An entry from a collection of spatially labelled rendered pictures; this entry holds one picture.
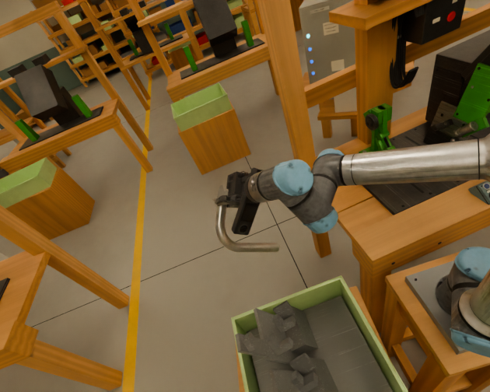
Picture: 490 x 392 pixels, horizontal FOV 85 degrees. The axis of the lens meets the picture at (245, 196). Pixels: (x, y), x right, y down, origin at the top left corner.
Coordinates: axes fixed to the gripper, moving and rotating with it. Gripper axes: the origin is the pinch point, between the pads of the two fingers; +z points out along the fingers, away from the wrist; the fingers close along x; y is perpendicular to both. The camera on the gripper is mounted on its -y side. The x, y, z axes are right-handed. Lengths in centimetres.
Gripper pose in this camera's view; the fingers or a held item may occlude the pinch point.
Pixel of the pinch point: (222, 205)
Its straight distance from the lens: 83.5
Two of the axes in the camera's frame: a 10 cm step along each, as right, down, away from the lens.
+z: -5.2, 1.4, 8.4
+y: 0.8, -9.7, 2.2
